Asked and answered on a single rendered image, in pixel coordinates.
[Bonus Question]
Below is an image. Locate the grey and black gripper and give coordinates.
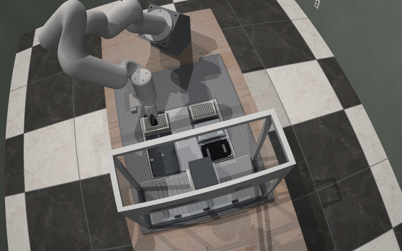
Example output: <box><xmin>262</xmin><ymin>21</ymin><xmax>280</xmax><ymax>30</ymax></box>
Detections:
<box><xmin>144</xmin><ymin>102</ymin><xmax>158</xmax><ymax>126</ymax></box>

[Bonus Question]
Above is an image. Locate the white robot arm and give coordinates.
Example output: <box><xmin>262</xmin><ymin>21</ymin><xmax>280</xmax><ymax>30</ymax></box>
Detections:
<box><xmin>38</xmin><ymin>0</ymin><xmax>173</xmax><ymax>114</ymax></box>

